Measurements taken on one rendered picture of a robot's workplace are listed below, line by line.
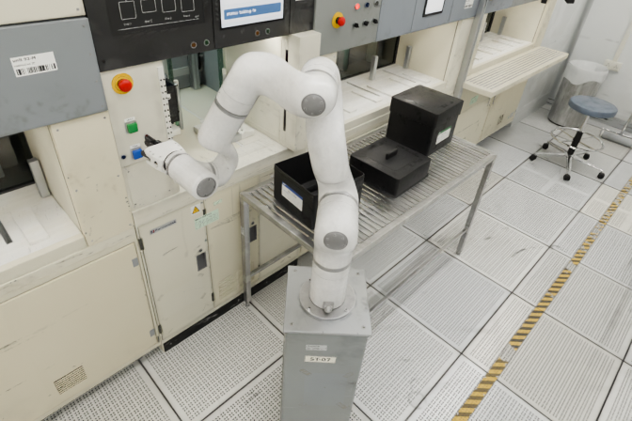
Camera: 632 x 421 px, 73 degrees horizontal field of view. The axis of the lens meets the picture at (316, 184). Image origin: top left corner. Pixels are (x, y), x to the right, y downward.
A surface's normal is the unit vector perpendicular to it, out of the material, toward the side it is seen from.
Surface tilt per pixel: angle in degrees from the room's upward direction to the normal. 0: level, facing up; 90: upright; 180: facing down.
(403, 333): 0
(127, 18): 90
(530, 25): 90
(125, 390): 0
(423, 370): 0
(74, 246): 90
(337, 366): 90
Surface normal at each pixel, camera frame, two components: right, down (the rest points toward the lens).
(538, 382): 0.07, -0.82
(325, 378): 0.00, 0.57
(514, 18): -0.71, 0.36
